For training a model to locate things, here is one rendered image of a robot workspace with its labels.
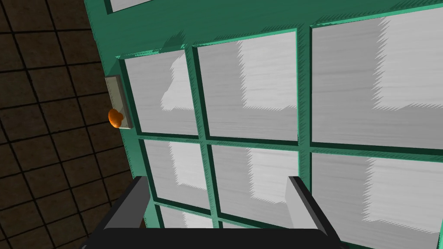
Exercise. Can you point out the orange door knob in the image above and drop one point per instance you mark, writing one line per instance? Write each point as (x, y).
(115, 118)

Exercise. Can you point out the green paned door leaf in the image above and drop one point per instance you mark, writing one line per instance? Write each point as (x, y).
(263, 97)

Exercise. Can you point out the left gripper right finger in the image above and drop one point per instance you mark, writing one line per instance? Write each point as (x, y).
(304, 205)

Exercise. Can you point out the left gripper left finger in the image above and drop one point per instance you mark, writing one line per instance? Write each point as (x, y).
(128, 204)

